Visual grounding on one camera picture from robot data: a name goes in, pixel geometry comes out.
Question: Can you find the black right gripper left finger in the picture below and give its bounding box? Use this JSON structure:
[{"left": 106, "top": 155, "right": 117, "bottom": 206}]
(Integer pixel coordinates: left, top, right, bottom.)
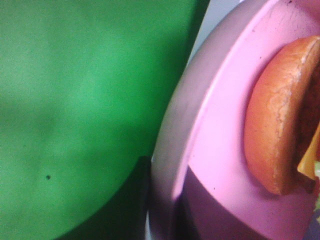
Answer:
[{"left": 58, "top": 156, "right": 151, "bottom": 240}]

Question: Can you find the pink round plate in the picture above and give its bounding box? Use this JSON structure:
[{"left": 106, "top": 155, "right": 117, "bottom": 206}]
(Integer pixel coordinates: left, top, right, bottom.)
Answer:
[{"left": 149, "top": 0, "right": 320, "bottom": 240}]

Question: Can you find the burger with lettuce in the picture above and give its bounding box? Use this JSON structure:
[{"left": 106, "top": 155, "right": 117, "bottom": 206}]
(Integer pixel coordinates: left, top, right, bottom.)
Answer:
[{"left": 244, "top": 35, "right": 320, "bottom": 195}]

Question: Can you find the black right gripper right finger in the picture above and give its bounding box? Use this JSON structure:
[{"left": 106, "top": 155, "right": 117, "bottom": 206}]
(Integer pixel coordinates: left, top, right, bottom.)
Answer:
[{"left": 176, "top": 167, "right": 309, "bottom": 240}]

